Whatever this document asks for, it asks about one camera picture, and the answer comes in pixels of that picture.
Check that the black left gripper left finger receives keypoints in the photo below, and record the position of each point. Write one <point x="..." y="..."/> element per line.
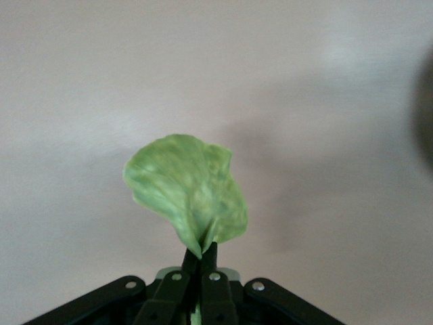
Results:
<point x="169" y="294"/>

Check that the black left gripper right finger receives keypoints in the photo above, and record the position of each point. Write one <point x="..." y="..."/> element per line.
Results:
<point x="220" y="298"/>

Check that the green lettuce leaf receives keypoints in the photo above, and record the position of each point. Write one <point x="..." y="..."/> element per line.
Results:
<point x="189" y="189"/>

